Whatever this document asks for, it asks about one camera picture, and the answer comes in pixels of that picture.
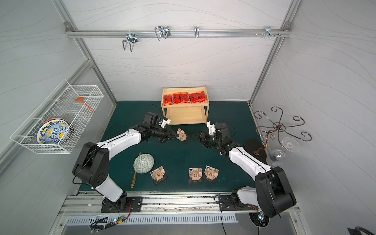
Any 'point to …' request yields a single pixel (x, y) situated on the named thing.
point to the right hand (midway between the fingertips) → (194, 136)
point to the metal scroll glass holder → (277, 127)
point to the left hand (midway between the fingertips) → (179, 136)
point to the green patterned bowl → (143, 163)
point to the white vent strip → (87, 220)
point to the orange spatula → (81, 99)
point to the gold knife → (134, 178)
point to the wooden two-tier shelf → (188, 113)
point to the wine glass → (276, 156)
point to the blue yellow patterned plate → (55, 130)
